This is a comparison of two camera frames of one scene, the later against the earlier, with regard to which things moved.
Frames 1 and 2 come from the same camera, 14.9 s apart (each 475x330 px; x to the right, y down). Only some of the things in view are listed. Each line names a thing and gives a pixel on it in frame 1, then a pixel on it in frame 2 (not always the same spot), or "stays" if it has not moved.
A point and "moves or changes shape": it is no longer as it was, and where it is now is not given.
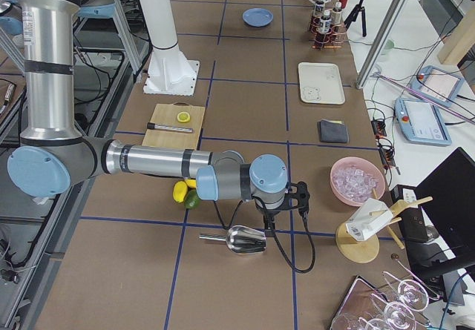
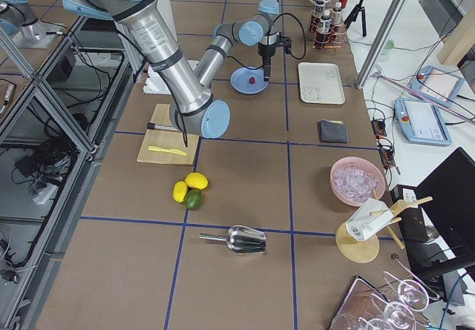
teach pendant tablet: (421, 121) stays
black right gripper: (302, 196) to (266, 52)
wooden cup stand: (362, 251) stays
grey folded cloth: (332, 132) stays
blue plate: (257, 17) moves or changes shape
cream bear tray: (320, 83) stays
